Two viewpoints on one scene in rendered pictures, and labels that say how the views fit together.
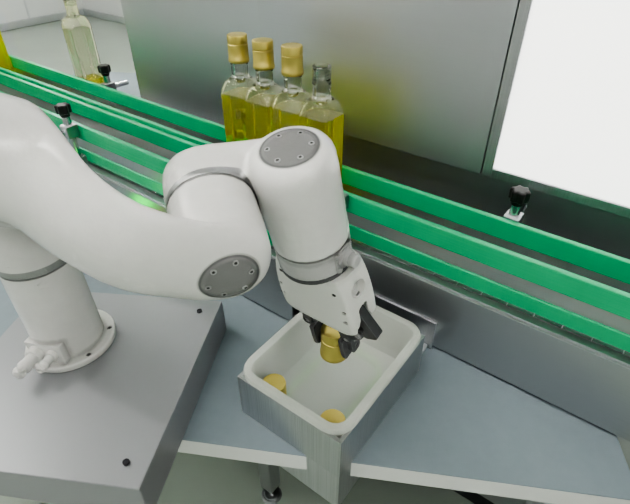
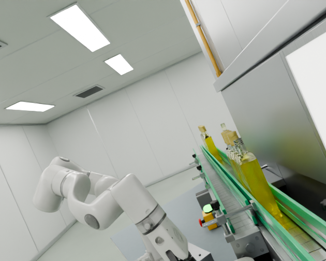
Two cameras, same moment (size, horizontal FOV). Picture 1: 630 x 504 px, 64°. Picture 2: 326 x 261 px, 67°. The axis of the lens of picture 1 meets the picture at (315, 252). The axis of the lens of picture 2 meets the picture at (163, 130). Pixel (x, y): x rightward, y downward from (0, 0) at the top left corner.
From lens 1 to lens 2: 0.61 m
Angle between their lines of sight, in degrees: 64
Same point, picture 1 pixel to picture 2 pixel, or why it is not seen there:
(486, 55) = (300, 116)
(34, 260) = not seen: hidden behind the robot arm
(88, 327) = not seen: hidden behind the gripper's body
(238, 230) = (90, 206)
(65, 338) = (151, 251)
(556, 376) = not seen: outside the picture
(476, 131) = (322, 161)
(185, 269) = (80, 216)
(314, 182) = (115, 192)
